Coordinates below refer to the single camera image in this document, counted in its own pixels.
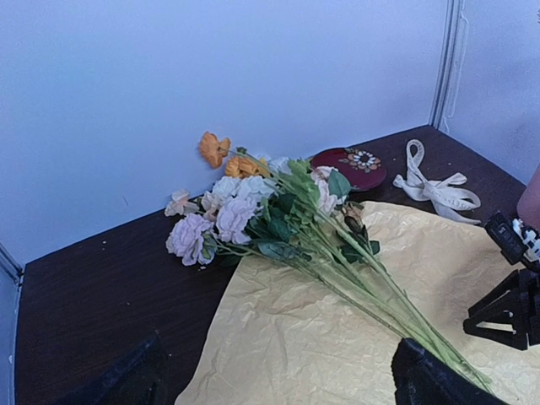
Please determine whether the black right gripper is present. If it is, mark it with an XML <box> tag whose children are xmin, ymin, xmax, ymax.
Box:
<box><xmin>463</xmin><ymin>269</ymin><xmax>539</xmax><ymax>350</ymax></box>

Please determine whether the grey printed ribbon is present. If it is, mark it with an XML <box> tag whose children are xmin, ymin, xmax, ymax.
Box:
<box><xmin>392</xmin><ymin>139</ymin><xmax>481</xmax><ymax>225</ymax></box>

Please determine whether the pink cylindrical vase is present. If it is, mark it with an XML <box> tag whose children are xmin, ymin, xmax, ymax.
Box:
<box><xmin>516</xmin><ymin>165</ymin><xmax>540</xmax><ymax>230</ymax></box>

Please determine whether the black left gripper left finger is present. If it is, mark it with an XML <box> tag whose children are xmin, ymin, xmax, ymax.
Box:
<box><xmin>67</xmin><ymin>332</ymin><xmax>169</xmax><ymax>405</ymax></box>

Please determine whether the left aluminium frame post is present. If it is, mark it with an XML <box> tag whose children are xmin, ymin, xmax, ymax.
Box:
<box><xmin>0</xmin><ymin>244</ymin><xmax>24</xmax><ymax>288</ymax></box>

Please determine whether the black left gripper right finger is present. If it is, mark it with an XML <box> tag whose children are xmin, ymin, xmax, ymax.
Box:
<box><xmin>391</xmin><ymin>338</ymin><xmax>504</xmax><ymax>405</ymax></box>

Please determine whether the orange yellow wrapping paper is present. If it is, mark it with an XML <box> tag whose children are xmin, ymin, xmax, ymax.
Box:
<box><xmin>176</xmin><ymin>202</ymin><xmax>539</xmax><ymax>404</ymax></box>

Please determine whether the orange flower bouquet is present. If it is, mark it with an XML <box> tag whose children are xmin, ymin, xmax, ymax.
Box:
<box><xmin>165</xmin><ymin>132</ymin><xmax>490</xmax><ymax>389</ymax></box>

